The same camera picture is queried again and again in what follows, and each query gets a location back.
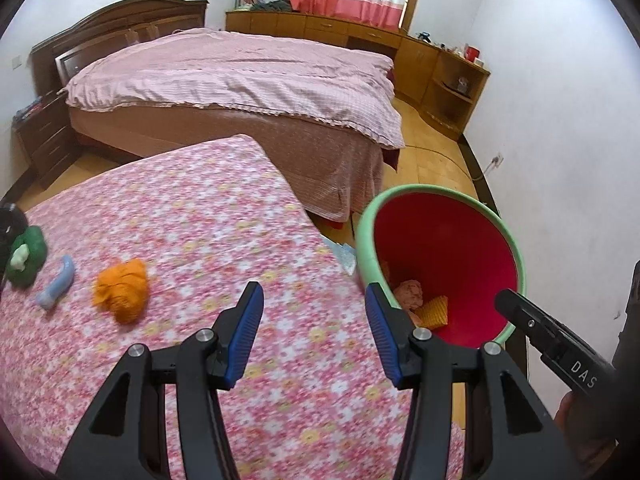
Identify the wall socket by bed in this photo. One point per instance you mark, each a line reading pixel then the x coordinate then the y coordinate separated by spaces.
pixel 16 63

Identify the black device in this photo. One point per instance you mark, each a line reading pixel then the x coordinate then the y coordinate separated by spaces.
pixel 10 225

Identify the brown bed skirt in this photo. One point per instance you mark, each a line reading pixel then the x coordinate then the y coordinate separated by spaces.
pixel 310 160

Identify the yellow spiky mat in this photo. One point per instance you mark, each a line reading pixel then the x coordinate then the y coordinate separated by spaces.
pixel 432 312

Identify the pink floral sheet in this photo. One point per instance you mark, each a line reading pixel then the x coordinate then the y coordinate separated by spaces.
pixel 175 210

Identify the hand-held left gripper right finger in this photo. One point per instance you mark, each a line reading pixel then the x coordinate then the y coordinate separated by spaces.
pixel 382 335

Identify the white plastic packet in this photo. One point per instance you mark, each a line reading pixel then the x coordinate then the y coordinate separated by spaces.
pixel 342 255

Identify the red bucket with green rim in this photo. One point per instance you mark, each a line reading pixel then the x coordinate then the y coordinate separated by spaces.
pixel 450 240

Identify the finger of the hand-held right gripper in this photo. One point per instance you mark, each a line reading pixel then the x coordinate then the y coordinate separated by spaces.
pixel 550 340

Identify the light blue sock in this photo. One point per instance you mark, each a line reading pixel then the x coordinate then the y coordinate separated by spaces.
pixel 60 282

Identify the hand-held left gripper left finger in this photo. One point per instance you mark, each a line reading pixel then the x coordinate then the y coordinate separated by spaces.
pixel 245 332

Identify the light wooden low cabinet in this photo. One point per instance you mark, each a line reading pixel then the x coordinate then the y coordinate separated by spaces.
pixel 415 65

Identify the wall socket with plug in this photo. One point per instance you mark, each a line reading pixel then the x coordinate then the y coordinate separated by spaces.
pixel 497 160

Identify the dark wooden bed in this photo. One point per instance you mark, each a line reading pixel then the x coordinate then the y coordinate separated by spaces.
pixel 115 25

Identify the person's right hand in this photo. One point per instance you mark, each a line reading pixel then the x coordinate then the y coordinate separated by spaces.
pixel 580 425

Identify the green plush toy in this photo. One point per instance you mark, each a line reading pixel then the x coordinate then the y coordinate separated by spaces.
pixel 32 247

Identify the pink checked quilt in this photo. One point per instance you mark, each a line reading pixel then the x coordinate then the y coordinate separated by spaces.
pixel 240 75

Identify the pink cloth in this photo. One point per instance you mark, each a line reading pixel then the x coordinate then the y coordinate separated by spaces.
pixel 407 294

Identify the small black item on cabinet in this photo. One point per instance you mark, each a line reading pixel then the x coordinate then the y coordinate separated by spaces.
pixel 425 36

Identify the clutter pile on cabinet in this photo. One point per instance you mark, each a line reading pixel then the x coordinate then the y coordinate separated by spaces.
pixel 265 4

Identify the small red box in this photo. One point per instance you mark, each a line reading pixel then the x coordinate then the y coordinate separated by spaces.
pixel 472 52

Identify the dark wooden nightstand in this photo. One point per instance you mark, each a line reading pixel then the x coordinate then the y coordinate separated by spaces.
pixel 47 140

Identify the books on nightstand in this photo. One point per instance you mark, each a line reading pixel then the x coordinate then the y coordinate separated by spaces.
pixel 27 111

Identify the orange cloth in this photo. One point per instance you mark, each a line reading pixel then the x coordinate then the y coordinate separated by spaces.
pixel 122 290

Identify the small item in cabinet shelf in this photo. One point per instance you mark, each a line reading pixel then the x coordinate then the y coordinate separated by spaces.
pixel 463 85

